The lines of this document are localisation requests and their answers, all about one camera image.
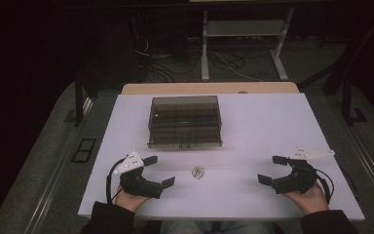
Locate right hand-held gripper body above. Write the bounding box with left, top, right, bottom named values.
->
left=271, top=145, right=336, bottom=195

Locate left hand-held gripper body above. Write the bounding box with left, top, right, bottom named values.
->
left=113, top=149, right=164, bottom=200

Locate small round silver trinket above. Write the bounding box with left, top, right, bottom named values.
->
left=191, top=166, right=206, bottom=180

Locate smoky transparent plastic storage box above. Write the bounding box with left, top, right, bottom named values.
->
left=147, top=95, right=224, bottom=150

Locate person's right hand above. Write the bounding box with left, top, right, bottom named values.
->
left=281, top=182, right=330, bottom=215

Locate person's left hand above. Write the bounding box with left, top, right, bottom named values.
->
left=114, top=184, right=151, bottom=214

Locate black metal stand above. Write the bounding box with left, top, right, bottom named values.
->
left=341, top=80, right=368, bottom=127

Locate dark slanted beam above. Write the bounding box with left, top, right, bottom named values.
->
left=296, top=9, right=374, bottom=96

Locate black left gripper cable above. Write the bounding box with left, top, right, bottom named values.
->
left=105, top=158, right=126, bottom=206

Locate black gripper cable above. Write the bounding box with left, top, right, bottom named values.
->
left=315, top=167, right=336, bottom=205
left=105, top=158, right=126, bottom=206

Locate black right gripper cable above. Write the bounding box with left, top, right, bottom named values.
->
left=315, top=167, right=336, bottom=205

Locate aluminium floor rail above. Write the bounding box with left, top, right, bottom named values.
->
left=332, top=108, right=374, bottom=209
left=23, top=97, right=95, bottom=234

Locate white metal desk frame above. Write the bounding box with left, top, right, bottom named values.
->
left=201, top=7, right=295, bottom=82

